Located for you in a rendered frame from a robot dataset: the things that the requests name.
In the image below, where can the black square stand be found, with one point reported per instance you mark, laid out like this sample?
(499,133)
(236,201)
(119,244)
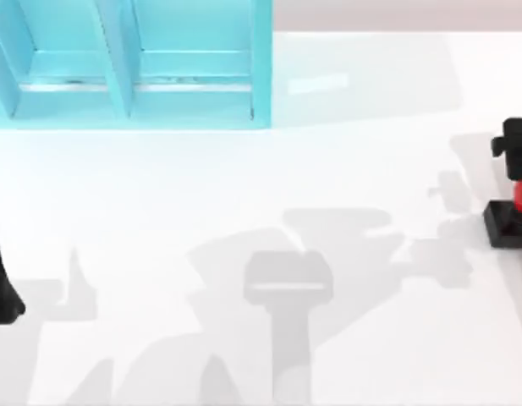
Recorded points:
(497,230)

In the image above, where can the light blue rack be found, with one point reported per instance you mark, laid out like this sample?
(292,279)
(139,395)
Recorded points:
(193,105)

